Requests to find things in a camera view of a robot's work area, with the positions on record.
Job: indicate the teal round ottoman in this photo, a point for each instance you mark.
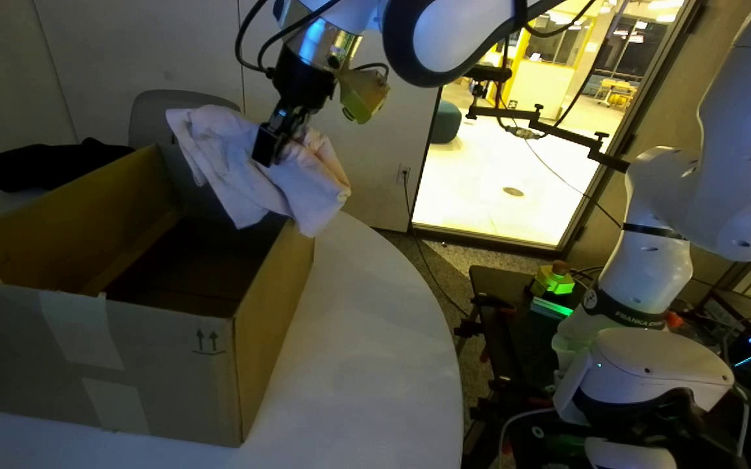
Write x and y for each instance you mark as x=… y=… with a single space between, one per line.
x=445 y=120

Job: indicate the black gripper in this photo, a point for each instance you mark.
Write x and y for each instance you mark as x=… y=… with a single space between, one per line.
x=302 y=86

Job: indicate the open cardboard box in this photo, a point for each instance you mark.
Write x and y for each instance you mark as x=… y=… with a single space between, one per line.
x=132 y=302

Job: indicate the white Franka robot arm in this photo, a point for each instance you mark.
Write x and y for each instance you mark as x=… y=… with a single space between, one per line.
x=706 y=172

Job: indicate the cream cloth towel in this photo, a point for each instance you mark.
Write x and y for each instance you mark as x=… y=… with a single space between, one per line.
x=227 y=164

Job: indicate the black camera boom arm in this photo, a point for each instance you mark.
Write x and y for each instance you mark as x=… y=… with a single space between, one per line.
x=548 y=125

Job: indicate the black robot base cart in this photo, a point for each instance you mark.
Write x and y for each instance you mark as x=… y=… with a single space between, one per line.
x=516 y=348

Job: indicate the black cloth bundle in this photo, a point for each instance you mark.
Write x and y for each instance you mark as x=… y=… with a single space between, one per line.
x=54 y=161

